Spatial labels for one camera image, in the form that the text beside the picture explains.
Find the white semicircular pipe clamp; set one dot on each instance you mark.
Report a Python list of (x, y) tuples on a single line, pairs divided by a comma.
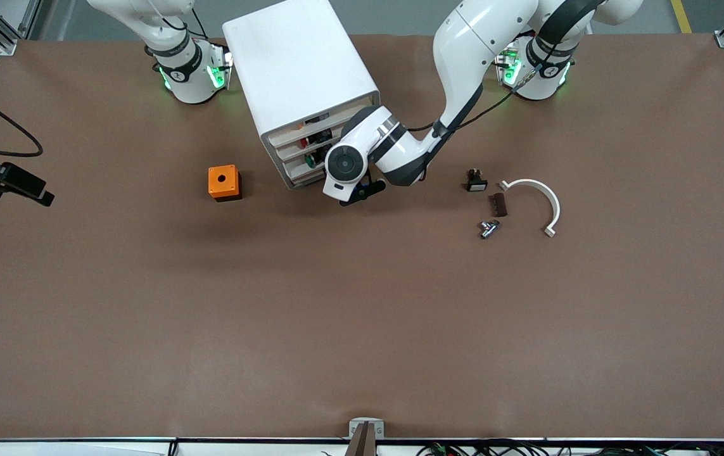
[(549, 190)]

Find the black push button white cap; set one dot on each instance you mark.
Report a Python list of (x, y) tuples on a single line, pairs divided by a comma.
[(477, 183)]

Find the brown cylindrical component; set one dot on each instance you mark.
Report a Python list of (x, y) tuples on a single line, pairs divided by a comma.
[(499, 205)]

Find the grey metal bracket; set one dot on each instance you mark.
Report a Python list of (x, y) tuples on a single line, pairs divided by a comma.
[(379, 429)]

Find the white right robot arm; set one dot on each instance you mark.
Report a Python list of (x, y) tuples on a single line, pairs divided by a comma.
[(190, 82)]

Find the brown table cover sheet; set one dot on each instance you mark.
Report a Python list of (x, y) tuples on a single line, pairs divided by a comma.
[(362, 316)]

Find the white table edge rail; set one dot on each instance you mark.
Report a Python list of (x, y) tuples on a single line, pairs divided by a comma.
[(83, 448)]

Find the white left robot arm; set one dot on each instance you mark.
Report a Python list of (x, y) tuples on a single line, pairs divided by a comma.
[(463, 50)]

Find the silver metal fitting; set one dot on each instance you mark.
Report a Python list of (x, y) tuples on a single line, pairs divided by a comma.
[(488, 229)]

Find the brown strut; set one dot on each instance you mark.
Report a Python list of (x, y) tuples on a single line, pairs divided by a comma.
[(362, 443)]

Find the red-capped push button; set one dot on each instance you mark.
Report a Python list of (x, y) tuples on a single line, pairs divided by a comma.
[(320, 137)]

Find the orange button box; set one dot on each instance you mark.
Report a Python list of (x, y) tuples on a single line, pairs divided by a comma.
[(222, 179)]

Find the small black component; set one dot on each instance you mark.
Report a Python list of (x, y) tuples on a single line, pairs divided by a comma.
[(317, 119)]

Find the white drawer cabinet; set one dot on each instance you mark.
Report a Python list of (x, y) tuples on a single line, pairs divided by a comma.
[(298, 57)]

